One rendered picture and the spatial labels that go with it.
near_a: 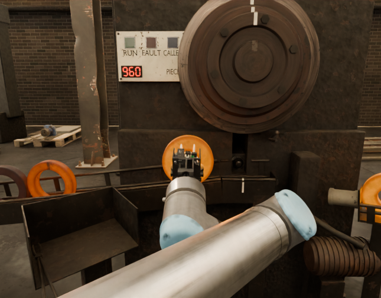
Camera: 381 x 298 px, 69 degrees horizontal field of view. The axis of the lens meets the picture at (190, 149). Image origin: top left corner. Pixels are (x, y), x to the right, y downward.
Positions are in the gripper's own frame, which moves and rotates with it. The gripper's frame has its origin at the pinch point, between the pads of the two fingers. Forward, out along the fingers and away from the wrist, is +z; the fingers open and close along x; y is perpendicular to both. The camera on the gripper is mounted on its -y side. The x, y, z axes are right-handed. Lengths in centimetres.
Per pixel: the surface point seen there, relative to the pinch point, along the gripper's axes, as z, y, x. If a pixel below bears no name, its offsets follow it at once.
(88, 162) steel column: 235, -154, 137
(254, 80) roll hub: 12.5, 19.2, -19.9
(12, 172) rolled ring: 13, -16, 66
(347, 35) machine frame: 41, 28, -59
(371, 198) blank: -1, -15, -59
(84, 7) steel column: 288, 25, 128
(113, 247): -17.9, -19.8, 20.4
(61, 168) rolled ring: 14, -15, 47
